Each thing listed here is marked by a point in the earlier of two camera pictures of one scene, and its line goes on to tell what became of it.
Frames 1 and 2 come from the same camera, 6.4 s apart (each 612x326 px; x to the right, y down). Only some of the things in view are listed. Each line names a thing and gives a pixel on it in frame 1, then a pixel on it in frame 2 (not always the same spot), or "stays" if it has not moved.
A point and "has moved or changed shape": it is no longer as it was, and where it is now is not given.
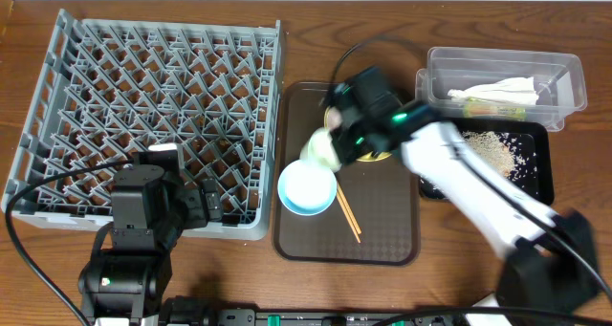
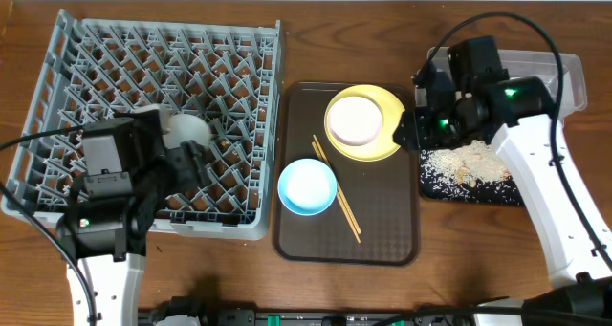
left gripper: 210,206 to 189,159
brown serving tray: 383,194 stays
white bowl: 319,148 has moved or changed shape
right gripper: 340,137 to 416,125
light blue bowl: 307,186 stays
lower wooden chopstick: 348,218 stays
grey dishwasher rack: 112,87 stays
